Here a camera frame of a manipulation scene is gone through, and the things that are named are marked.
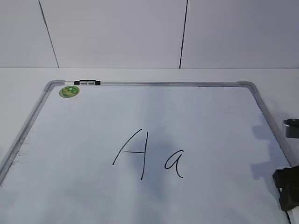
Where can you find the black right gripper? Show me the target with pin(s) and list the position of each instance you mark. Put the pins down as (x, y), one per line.
(287, 180)

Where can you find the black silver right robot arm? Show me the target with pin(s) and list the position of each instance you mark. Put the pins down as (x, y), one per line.
(291, 130)

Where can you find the white framed whiteboard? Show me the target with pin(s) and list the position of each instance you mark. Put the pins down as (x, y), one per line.
(146, 153)

